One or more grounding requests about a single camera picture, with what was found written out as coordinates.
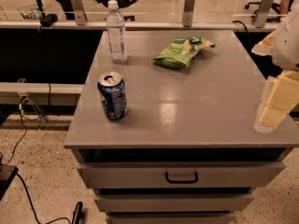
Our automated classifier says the blue pepsi can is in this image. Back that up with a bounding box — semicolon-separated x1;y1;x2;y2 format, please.
97;72;127;120

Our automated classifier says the black box on floor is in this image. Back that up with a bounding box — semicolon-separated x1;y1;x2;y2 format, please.
0;165;18;201

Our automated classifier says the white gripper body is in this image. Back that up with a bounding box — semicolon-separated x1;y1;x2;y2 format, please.
271;5;299;71

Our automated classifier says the grey drawer cabinet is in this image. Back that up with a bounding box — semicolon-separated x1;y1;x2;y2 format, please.
64;29;299;224

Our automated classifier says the left metal bracket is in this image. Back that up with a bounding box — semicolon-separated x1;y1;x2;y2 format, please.
71;0;87;25

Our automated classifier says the black object on floor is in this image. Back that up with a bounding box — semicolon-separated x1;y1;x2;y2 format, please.
71;202;83;224

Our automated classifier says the far right office chair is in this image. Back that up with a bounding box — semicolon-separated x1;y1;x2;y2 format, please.
244;0;299;19

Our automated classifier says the black cable behind table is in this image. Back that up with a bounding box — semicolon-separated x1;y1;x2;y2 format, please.
232;20;253;53

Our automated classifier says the black floor cable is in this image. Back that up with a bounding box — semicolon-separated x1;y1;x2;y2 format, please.
6;96;73;224

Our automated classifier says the right metal bracket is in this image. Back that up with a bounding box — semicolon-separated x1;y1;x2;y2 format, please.
252;0;274;28

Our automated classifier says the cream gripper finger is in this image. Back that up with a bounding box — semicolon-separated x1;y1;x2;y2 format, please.
251;31;276;56
253;70;299;133

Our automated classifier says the bottom grey drawer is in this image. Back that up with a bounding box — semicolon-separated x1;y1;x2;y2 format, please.
106;213;233;224

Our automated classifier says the middle metal bracket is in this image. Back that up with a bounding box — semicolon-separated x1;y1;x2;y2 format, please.
182;0;195;27

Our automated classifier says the black drawer handle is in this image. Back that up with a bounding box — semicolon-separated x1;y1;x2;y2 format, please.
164;172;199;184

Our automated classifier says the clear plastic water bottle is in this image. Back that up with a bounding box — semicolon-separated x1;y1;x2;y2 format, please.
106;0;127;63

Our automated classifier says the top grey drawer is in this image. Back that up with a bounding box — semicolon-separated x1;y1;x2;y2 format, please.
78;161;284;189

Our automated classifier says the green chip bag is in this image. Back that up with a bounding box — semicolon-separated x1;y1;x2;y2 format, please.
154;36;216;69

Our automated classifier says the black power adapter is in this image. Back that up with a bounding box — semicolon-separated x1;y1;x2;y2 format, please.
40;14;58;27

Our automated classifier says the grey drawer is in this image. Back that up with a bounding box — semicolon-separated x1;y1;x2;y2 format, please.
95;194;253;213
78;161;284;189
106;213;233;224

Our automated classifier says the metal bracket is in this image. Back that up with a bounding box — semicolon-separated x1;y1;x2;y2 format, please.
182;0;195;27
252;0;274;28
71;0;87;25

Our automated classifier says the middle grey drawer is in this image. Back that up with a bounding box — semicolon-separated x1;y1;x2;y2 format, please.
95;194;253;213

